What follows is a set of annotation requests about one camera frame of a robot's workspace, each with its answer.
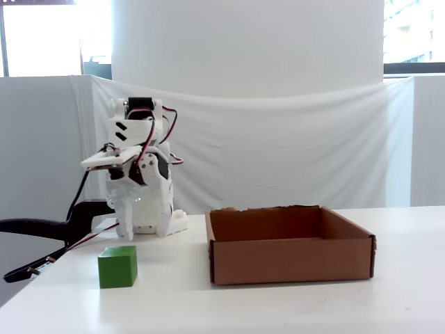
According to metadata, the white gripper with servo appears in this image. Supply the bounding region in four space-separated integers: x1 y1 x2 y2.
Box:
106 148 174 241

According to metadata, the green cube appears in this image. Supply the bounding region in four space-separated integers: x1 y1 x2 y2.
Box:
97 245 139 289

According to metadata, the brown cardboard box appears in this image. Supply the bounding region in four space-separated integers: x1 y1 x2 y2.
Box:
204 205 378 287

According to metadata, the black table clamp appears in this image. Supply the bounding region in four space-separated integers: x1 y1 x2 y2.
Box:
0 198 115 283

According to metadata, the white partition panel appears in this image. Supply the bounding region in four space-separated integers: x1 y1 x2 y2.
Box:
0 75 92 223
410 74 445 208

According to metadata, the white cloth backdrop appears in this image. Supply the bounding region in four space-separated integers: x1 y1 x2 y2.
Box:
67 74 415 214

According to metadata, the white round column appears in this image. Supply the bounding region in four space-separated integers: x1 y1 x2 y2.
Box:
111 0 385 100

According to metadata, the bright glass window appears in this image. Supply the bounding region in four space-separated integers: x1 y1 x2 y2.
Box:
383 0 445 74
0 0 113 78

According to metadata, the white camera mount with board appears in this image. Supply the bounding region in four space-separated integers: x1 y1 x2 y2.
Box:
80 143 143 172

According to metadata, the red black power cable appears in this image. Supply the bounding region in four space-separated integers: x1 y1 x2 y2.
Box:
34 222 121 269

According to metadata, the black camera cable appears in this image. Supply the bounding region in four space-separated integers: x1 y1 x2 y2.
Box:
65 168 92 227

